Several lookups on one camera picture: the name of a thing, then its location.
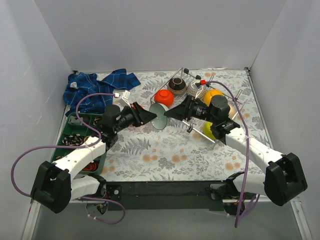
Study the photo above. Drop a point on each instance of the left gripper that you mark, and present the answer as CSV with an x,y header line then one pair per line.
x,y
136,117

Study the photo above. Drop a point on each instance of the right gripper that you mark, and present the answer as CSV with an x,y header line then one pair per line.
x,y
187,108

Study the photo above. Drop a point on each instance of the white patterned bowl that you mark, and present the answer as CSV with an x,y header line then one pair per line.
x,y
193,90

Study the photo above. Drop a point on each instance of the green compartment tray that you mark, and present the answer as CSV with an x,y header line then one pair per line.
x,y
75,132

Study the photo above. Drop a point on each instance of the blue plaid cloth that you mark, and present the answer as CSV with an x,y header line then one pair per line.
x,y
84,93

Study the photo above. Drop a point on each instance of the aluminium frame rail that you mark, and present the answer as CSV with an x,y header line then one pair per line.
x,y
31,222

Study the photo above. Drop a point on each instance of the metal wire dish rack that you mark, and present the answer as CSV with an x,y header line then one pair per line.
x,y
217,108

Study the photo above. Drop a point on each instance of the black bowl with gold rim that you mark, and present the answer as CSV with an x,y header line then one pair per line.
x,y
177,86

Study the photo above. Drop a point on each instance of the yellow-orange bowl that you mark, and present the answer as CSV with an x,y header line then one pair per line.
x,y
210,94

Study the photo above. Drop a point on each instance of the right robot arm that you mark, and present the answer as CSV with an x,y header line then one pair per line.
x,y
283,177

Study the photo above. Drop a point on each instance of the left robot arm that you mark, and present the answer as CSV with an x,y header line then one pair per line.
x,y
56,183

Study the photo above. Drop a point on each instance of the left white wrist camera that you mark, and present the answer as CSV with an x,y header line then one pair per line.
x,y
122,98

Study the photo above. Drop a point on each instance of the beige bowl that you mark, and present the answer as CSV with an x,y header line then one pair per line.
x,y
232,112

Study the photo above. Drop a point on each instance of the pale green celadon bowl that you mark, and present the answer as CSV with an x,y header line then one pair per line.
x,y
161,121

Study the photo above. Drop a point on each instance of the lime green bowl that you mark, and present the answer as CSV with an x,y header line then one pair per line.
x,y
207,130

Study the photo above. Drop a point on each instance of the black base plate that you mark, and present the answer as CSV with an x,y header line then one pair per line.
x,y
174,195

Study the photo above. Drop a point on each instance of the red-orange bowl left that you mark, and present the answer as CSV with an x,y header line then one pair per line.
x,y
164,97

